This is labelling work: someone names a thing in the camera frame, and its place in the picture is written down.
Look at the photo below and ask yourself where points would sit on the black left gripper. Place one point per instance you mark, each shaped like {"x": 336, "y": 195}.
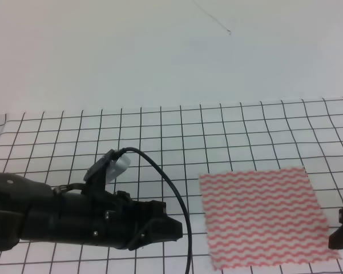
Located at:
{"x": 111, "y": 220}

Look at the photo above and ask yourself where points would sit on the pink wavy-striped towel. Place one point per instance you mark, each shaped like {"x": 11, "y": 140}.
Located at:
{"x": 264, "y": 218}

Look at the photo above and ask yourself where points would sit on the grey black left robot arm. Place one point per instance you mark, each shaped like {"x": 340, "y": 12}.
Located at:
{"x": 28, "y": 210}

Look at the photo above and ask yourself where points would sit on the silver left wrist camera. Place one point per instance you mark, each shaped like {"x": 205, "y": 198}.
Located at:
{"x": 107, "y": 168}

